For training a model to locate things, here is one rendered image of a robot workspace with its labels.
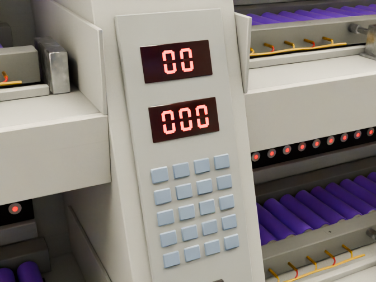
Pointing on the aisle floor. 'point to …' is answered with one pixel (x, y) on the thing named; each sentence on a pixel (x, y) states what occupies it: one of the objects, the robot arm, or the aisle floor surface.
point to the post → (112, 268)
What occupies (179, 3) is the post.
